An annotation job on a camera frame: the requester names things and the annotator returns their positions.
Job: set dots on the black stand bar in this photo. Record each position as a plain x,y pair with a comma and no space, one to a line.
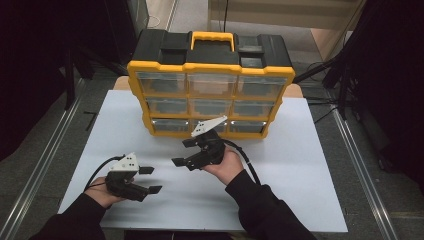
313,70

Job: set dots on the person's left hand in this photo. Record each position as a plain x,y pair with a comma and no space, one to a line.
100,196

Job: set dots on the person's right hand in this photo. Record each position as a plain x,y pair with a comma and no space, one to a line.
228,166

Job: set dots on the grid of clear plastic drawers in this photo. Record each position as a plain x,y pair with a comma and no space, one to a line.
210,83

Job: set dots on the black curtain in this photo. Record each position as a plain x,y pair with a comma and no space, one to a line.
393,66
33,50

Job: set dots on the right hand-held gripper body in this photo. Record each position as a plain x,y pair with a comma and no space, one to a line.
208,150

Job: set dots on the metal floor rail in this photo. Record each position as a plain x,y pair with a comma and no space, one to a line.
361,170
43,163

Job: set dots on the transparent screw drawer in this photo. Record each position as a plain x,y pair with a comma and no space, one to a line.
170,125

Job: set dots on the light wooden furniture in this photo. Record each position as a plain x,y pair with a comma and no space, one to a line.
283,13

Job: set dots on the yellow black organizer cabinet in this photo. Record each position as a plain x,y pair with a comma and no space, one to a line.
213,55

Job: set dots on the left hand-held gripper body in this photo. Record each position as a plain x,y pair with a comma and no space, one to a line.
125,181

